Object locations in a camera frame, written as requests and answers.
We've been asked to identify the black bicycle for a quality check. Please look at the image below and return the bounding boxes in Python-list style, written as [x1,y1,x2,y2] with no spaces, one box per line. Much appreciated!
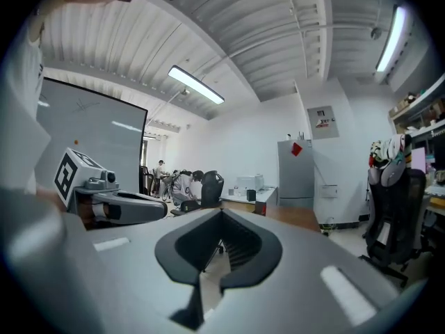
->
[161,174,182,203]

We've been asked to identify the colourful patterned cloth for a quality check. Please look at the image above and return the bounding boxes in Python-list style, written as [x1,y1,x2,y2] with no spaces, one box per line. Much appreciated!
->
[368,133,413,170]

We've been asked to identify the white microwave oven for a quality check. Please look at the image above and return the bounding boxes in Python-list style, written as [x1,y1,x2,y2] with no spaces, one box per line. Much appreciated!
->
[236,173,264,192]

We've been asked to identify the black grey-headrest office chair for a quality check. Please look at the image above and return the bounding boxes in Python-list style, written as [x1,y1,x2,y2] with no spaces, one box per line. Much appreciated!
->
[360,158,429,289]

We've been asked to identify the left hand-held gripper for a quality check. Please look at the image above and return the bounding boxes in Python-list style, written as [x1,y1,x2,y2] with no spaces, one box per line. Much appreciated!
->
[54,147,168,230]

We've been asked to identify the person's white shirt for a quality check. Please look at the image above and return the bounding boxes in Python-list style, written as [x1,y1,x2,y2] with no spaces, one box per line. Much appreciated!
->
[0,10,53,195]

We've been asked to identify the white table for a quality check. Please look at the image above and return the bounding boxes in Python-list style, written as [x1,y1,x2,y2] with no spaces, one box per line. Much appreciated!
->
[220,185,280,205]

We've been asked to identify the person's left forearm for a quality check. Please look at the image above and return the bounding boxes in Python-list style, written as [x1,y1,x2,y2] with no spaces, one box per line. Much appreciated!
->
[35,185,69,216]

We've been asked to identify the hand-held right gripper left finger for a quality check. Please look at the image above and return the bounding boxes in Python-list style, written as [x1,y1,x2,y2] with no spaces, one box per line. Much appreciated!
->
[0,186,224,334]

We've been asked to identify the grey wall electrical panel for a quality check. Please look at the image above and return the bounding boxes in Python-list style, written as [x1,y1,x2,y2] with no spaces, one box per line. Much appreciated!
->
[307,105,340,141]

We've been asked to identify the grey refrigerator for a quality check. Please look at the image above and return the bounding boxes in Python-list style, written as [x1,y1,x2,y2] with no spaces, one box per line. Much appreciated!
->
[277,139,316,209]

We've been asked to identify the white storage shelf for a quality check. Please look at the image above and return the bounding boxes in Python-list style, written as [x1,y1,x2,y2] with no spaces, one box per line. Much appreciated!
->
[388,77,445,143]

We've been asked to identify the whiteboard on black stand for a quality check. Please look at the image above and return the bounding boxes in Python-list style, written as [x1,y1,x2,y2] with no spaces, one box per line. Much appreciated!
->
[35,77,149,197]

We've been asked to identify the long ceiling light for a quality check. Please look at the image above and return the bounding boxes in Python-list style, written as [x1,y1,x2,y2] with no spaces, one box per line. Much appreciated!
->
[168,65,225,106]
[374,4,408,74]

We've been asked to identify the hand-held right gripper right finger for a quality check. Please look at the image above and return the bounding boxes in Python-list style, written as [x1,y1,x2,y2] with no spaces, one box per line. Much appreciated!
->
[203,208,429,334]

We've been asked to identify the pink-screen monitor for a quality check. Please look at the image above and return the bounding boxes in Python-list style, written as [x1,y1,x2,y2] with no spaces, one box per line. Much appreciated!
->
[411,147,427,174]

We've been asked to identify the wooden desk white frame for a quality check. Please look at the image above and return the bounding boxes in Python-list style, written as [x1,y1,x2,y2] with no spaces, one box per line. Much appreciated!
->
[421,182,445,219]

